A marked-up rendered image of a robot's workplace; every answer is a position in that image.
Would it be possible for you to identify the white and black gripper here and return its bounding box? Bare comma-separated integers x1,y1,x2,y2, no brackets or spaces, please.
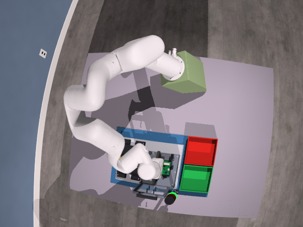
152,151,164,184

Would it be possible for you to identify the green bin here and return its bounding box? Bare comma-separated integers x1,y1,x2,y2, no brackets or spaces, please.
180,164,214,193

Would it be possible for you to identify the red open-top bin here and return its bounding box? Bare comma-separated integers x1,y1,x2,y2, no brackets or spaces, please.
185,136,218,166

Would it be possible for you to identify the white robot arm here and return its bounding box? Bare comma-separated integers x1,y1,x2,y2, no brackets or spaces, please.
63,35,185,181

